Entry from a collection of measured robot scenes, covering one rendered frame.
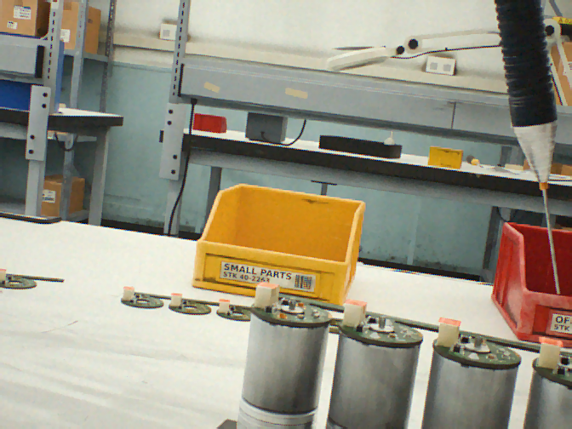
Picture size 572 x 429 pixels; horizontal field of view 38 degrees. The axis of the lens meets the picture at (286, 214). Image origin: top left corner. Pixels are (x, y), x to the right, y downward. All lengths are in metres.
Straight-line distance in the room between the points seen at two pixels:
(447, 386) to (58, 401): 0.16
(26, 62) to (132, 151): 2.18
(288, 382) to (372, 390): 0.03
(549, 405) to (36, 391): 0.20
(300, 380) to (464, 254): 4.46
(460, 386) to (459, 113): 2.29
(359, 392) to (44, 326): 0.23
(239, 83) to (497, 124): 0.78
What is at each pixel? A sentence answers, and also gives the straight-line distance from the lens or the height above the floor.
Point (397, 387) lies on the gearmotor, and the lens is 0.24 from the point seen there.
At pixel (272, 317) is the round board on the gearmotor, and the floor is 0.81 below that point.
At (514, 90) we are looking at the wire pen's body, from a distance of 0.21.
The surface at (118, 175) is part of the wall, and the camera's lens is 4.90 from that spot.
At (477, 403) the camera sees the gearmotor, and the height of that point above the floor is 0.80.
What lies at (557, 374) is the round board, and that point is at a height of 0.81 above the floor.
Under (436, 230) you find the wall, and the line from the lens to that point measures 4.67.
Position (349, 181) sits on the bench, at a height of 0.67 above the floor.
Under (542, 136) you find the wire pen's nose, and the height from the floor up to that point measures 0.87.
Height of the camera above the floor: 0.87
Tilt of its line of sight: 7 degrees down
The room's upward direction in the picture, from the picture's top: 7 degrees clockwise
